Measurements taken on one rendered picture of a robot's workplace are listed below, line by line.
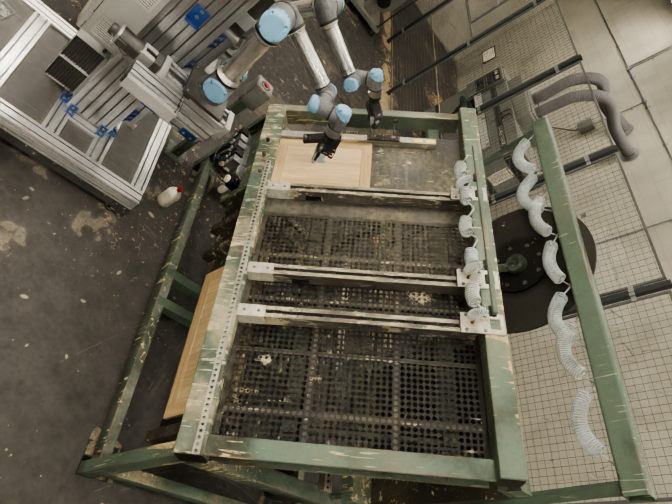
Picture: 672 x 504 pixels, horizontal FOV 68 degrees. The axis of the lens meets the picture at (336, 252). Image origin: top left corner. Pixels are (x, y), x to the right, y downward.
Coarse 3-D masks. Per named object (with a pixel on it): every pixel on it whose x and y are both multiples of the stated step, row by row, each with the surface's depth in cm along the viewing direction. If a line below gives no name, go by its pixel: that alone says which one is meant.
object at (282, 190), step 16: (464, 176) 257; (272, 192) 275; (288, 192) 274; (304, 192) 273; (320, 192) 272; (336, 192) 272; (352, 192) 272; (368, 192) 274; (384, 192) 273; (400, 192) 272; (416, 192) 272; (432, 192) 272; (448, 208) 273
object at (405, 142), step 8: (288, 136) 307; (296, 136) 306; (344, 136) 306; (352, 136) 306; (360, 136) 306; (376, 144) 306; (384, 144) 305; (392, 144) 305; (400, 144) 304; (408, 144) 303; (416, 144) 303; (424, 144) 302; (432, 144) 302
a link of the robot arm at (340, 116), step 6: (336, 108) 220; (342, 108) 219; (348, 108) 221; (336, 114) 220; (342, 114) 218; (348, 114) 219; (330, 120) 222; (336, 120) 221; (342, 120) 220; (348, 120) 222; (330, 126) 225; (336, 126) 223; (342, 126) 223; (336, 132) 226
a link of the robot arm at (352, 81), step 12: (324, 0) 249; (324, 12) 248; (324, 24) 251; (336, 24) 253; (336, 36) 254; (336, 48) 256; (336, 60) 261; (348, 60) 260; (348, 72) 262; (348, 84) 263; (360, 84) 270
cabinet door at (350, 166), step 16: (288, 144) 304; (304, 144) 304; (352, 144) 304; (368, 144) 305; (288, 160) 296; (304, 160) 296; (336, 160) 296; (352, 160) 296; (368, 160) 296; (272, 176) 287; (288, 176) 288; (304, 176) 288; (320, 176) 288; (336, 176) 288; (352, 176) 288; (368, 176) 287
